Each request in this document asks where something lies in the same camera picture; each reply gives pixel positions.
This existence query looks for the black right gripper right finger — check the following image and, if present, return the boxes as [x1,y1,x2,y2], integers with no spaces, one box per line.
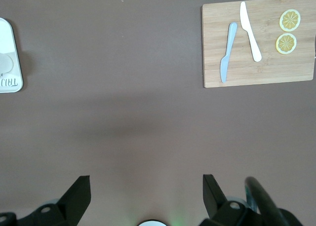
[199,174,263,226]

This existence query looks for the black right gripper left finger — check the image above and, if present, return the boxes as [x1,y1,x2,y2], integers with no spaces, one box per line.
[24,175,91,226]

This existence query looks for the wooden cutting board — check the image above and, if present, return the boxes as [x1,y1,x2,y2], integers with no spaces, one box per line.
[201,0,316,89]

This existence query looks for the grey plastic knife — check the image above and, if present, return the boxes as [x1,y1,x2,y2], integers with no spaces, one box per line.
[219,22,238,84]

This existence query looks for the cream bear print tray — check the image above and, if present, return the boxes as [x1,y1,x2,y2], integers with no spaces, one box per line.
[0,17,24,94]

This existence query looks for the lemon slice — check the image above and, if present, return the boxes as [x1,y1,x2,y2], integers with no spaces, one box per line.
[278,8,302,33]
[275,33,298,55]

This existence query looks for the white plastic knife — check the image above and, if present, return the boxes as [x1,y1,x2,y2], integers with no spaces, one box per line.
[239,0,263,63]

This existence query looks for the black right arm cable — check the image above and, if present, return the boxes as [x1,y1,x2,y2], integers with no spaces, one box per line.
[243,176,304,226]

